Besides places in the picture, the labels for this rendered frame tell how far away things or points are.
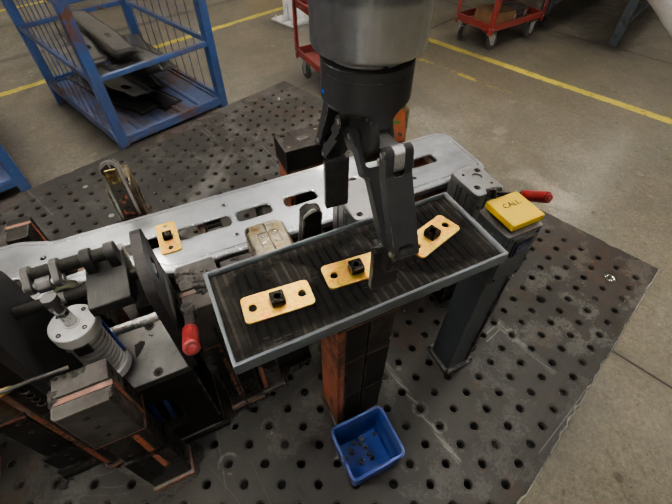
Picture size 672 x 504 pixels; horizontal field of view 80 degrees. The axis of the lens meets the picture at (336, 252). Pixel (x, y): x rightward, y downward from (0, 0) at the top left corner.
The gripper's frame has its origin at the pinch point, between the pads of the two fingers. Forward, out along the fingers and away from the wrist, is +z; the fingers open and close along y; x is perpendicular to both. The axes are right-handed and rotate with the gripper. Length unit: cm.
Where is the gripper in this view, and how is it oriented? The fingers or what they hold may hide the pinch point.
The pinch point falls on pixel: (357, 233)
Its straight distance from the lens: 46.0
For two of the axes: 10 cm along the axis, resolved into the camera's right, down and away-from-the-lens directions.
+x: -9.3, 2.7, -2.4
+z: 0.0, 6.7, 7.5
